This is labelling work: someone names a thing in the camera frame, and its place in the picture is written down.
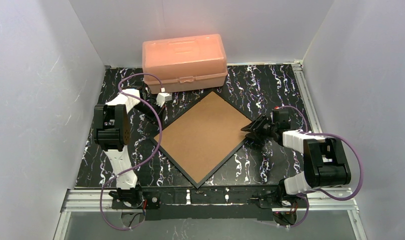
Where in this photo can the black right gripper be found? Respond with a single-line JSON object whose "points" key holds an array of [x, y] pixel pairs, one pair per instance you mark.
{"points": [[261, 126]]}

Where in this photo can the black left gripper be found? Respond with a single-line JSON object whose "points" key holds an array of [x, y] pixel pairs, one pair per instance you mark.
{"points": [[154, 108]]}

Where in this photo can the brown cardboard backing board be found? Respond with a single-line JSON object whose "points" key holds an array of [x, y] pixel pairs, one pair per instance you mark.
{"points": [[202, 136]]}

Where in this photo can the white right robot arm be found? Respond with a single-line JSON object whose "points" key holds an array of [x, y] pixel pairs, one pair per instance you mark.
{"points": [[324, 160]]}

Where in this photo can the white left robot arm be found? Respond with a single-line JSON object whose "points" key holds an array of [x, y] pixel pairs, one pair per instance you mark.
{"points": [[112, 128]]}

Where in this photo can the pink plastic storage box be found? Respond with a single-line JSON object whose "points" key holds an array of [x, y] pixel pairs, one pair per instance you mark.
{"points": [[184, 63]]}

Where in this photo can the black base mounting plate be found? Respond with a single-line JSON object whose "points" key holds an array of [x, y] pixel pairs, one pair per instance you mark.
{"points": [[260, 202]]}

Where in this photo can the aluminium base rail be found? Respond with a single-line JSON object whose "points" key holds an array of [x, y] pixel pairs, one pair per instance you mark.
{"points": [[88, 215]]}

